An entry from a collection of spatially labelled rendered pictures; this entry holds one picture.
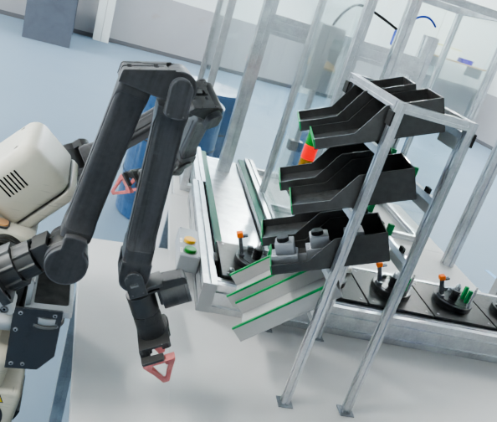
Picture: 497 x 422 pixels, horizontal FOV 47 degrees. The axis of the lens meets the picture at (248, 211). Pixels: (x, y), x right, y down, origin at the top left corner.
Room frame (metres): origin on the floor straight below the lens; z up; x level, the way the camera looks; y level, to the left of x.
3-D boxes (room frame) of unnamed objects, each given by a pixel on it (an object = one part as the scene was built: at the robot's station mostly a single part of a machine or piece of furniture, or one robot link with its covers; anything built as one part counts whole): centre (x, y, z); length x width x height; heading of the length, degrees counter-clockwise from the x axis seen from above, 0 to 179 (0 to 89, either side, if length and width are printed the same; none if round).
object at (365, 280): (1.83, -0.56, 1.01); 0.24 x 0.24 x 0.13; 14
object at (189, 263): (1.74, 0.16, 0.93); 0.21 x 0.07 x 0.06; 14
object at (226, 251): (1.71, -0.07, 0.96); 0.24 x 0.24 x 0.02; 14
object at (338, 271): (1.39, -0.28, 1.26); 0.36 x 0.21 x 0.80; 14
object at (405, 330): (1.82, -0.54, 0.91); 1.24 x 0.33 x 0.10; 104
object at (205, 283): (1.94, 0.14, 0.91); 0.89 x 0.06 x 0.11; 14
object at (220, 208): (2.01, -0.02, 0.91); 0.84 x 0.28 x 0.10; 14
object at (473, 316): (1.89, -0.79, 1.01); 0.24 x 0.24 x 0.13; 14
